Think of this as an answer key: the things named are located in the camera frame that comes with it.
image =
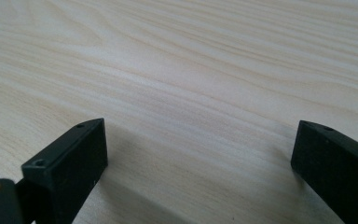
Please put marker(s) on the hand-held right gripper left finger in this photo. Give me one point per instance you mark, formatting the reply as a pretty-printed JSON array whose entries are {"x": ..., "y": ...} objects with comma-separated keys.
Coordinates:
[{"x": 68, "y": 168}]

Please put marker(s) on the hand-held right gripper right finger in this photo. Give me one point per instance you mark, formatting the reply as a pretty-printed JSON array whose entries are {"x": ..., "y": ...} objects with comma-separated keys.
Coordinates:
[{"x": 335, "y": 168}]

